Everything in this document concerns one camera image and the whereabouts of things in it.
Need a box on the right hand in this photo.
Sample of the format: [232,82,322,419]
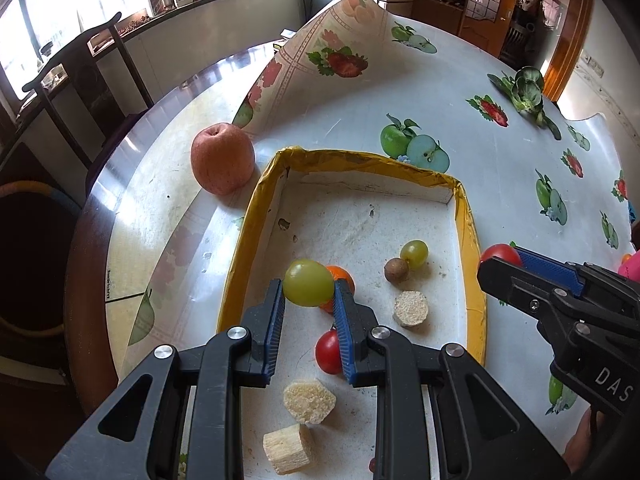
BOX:
[563,408,605,474]

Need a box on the green leafy vegetable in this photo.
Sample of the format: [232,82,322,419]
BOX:
[487,66,562,141]

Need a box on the red apple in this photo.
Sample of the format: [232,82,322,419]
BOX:
[191,122,255,196]

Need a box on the small orange tangerine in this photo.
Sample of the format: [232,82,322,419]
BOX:
[319,264,356,316]

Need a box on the dark wooden chair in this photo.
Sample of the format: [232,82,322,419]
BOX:
[22,12,154,176]

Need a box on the brown kiwi berry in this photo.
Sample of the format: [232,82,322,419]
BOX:
[384,258,410,284]

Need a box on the green grape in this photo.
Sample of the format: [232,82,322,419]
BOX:
[400,240,428,270]
[283,259,334,307]

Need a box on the pink thermos bottle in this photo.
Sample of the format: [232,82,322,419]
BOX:
[617,252,640,282]

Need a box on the red cherry tomato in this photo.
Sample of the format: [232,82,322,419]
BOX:
[314,330,343,375]
[480,244,523,266]

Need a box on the yellow rimmed cardboard tray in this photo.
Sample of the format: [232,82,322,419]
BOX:
[218,148,486,479]

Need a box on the beige banana chunk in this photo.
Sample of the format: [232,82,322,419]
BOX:
[262,424,316,476]
[393,290,430,327]
[283,379,337,425]

